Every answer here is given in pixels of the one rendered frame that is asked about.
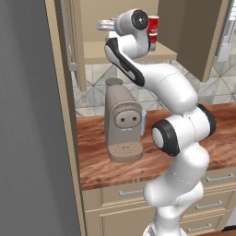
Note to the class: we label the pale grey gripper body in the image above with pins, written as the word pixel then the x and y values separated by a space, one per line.
pixel 107 25

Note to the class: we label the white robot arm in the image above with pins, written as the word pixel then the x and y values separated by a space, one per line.
pixel 172 89

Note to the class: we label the beige cabinet door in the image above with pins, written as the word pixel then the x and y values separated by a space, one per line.
pixel 78 40

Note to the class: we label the brown cabinet door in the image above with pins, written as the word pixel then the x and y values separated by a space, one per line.
pixel 190 33

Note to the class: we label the red can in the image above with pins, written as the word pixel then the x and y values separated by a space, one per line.
pixel 153 26
pixel 112 19

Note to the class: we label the beige coffee machine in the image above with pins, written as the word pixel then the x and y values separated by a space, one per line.
pixel 121 123

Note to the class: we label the beige tall side panel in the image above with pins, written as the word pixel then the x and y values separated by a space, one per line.
pixel 66 129

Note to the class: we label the grey range hood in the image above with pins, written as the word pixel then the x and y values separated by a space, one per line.
pixel 226 30

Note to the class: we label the grey fridge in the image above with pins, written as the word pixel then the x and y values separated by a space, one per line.
pixel 30 123

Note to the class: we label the beige drawer front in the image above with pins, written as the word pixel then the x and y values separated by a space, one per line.
pixel 202 226
pixel 110 193
pixel 212 204
pixel 219 178

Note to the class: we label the beige cupboard door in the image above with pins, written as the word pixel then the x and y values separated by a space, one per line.
pixel 126 221

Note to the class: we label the open beige wall cabinet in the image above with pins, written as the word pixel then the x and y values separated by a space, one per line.
pixel 95 50

